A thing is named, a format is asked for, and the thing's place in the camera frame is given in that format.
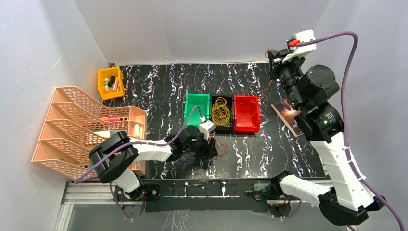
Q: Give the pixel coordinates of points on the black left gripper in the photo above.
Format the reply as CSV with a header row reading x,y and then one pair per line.
x,y
207,148

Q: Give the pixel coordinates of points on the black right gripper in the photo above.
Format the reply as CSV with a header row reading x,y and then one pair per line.
x,y
276,57

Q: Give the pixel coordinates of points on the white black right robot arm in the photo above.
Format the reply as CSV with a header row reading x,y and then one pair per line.
x,y
347,202

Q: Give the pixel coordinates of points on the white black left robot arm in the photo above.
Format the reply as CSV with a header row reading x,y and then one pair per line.
x,y
112,158

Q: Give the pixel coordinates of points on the black plastic bin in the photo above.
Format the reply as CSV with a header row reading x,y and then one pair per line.
x,y
222,112

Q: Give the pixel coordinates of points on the dark paperback book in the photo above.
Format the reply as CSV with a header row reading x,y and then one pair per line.
x,y
287,114

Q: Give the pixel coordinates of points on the red plastic bin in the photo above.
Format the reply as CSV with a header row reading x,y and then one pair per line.
x,y
246,114

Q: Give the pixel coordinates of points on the green plastic bin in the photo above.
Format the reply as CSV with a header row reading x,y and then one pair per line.
x,y
192,100

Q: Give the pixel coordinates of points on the yellow plastic bin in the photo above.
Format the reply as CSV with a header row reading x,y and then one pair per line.
x,y
110,83

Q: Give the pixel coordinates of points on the peach plastic file rack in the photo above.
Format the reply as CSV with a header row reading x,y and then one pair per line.
x,y
75,123

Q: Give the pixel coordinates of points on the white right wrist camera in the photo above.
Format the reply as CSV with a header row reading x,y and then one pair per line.
x,y
296,51

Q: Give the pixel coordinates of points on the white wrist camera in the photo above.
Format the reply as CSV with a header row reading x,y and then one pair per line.
x,y
206,128
296,51

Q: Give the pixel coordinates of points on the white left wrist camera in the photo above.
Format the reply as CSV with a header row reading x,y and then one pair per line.
x,y
206,128

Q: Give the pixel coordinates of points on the aluminium table frame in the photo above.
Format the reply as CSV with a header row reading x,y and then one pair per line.
x,y
161,90

